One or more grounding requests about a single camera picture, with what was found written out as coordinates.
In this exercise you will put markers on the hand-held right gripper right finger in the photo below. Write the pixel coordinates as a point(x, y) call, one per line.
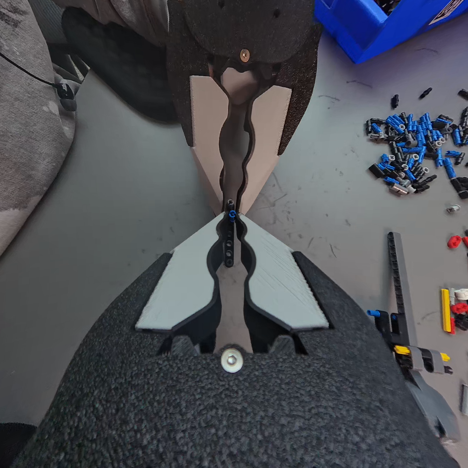
point(289, 292)

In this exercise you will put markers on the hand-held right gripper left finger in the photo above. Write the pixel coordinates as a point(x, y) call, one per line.
point(175, 292)

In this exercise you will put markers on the grey desk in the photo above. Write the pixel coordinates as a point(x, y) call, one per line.
point(128, 182)

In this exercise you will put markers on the blue bin with square sticker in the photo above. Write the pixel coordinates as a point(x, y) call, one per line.
point(365, 29)

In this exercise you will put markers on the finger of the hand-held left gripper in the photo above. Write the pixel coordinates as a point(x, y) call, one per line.
point(268, 128)
point(206, 120)

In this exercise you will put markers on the yellow technic beam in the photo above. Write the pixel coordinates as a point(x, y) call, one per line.
point(446, 310)

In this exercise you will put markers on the pile of red white parts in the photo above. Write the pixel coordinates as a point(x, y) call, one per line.
point(460, 309)

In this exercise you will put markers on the pile of blue black pins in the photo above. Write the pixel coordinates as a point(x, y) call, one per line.
point(409, 146)

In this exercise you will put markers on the small grey bush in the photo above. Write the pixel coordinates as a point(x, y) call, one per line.
point(453, 209)

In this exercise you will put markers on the partly built toy chassis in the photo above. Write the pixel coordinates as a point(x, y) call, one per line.
point(396, 263)

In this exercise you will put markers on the blue technic pin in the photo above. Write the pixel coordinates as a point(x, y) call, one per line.
point(231, 215)

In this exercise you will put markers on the black beam and axle assembly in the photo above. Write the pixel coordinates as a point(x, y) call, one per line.
point(229, 252)

